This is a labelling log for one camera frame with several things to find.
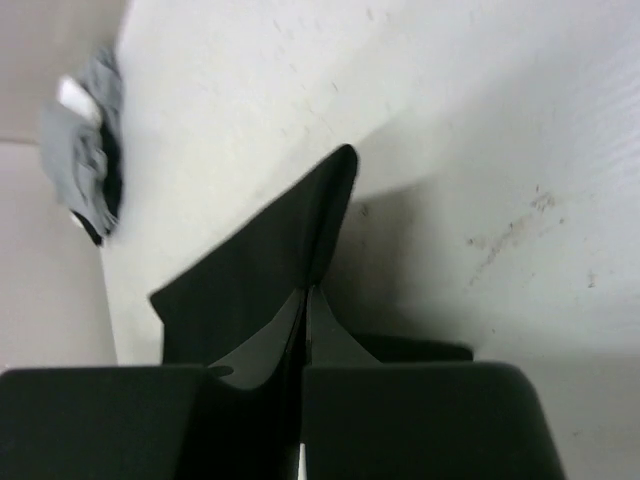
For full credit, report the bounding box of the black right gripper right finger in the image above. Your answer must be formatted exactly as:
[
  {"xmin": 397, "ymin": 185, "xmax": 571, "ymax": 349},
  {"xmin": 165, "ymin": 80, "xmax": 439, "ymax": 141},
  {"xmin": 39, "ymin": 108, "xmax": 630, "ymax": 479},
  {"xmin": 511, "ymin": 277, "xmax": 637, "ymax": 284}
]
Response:
[{"xmin": 302, "ymin": 289, "xmax": 565, "ymax": 479}]

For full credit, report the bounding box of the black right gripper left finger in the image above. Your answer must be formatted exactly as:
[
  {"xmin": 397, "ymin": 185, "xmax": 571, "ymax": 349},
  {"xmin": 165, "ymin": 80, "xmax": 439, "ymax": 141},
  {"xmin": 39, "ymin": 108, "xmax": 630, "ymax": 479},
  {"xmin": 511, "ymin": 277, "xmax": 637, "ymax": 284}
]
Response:
[{"xmin": 1, "ymin": 291, "xmax": 305, "ymax": 479}]

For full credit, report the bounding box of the grey folded tank top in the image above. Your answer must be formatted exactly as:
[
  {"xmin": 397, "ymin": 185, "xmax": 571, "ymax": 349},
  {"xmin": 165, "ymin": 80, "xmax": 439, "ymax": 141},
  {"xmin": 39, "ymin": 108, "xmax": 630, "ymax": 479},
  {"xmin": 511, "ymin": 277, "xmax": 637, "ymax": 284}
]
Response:
[{"xmin": 40, "ymin": 47, "xmax": 123, "ymax": 246}]

